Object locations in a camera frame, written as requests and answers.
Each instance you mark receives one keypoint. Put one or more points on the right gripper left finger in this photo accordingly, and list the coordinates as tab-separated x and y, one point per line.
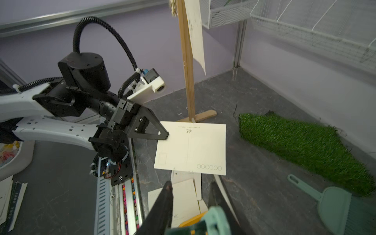
159	218

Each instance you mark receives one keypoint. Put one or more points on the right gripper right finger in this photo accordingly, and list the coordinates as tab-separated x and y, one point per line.
216	198

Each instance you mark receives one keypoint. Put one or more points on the white postcard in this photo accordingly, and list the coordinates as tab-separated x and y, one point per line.
191	180
193	12
219	181
185	204
193	147

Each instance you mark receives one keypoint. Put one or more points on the green clothespin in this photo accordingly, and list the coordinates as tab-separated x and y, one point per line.
213	222

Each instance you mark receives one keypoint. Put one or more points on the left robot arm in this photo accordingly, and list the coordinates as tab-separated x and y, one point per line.
78	107

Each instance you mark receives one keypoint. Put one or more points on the yellow plastic tray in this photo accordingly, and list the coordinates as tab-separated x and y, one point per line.
192	221

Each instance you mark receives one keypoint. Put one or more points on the green hand brush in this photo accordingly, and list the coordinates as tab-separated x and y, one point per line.
340	211

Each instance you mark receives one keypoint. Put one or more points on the long white wire basket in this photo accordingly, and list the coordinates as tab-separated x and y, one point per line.
340	30

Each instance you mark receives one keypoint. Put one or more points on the small white mesh basket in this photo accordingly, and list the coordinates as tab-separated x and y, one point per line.
219	13

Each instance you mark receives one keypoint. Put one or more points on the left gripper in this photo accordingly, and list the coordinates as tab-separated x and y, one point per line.
122	121

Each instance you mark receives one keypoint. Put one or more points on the wooden clothesline stand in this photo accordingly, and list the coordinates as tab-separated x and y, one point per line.
178	9

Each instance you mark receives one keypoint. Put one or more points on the green artificial grass mat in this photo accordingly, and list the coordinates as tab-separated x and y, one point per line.
314	147

